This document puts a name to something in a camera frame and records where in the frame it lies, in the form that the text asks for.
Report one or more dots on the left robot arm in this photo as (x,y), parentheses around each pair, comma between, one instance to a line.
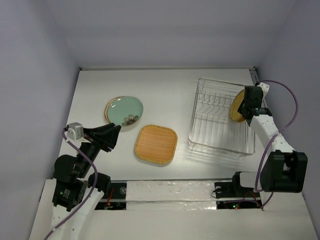
(79,186)

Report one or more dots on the beige bird pattern plate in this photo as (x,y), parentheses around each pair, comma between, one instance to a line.
(106,111)

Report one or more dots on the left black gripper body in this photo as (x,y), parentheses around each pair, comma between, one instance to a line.
(92,149)

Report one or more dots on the yellow plate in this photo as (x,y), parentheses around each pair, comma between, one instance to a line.
(234,115)
(156,144)

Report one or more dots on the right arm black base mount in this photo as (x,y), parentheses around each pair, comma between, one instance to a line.
(232,189)

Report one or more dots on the green flower plate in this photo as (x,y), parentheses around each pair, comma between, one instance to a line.
(124,111)

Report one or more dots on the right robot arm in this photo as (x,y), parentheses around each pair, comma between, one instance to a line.
(281,169)

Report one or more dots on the wire dish rack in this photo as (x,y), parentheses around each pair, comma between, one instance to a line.
(211,127)

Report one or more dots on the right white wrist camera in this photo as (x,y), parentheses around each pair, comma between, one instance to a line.
(264,87)

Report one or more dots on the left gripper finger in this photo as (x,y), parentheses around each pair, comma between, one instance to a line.
(110,134)
(94,134)

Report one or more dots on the orange plate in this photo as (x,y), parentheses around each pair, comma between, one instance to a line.
(241,120)

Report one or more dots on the white foam block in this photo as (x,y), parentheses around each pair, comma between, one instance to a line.
(170,195)

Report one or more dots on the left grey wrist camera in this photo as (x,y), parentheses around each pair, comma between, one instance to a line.
(74,131)

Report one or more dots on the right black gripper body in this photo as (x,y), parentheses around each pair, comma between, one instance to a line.
(249,107)

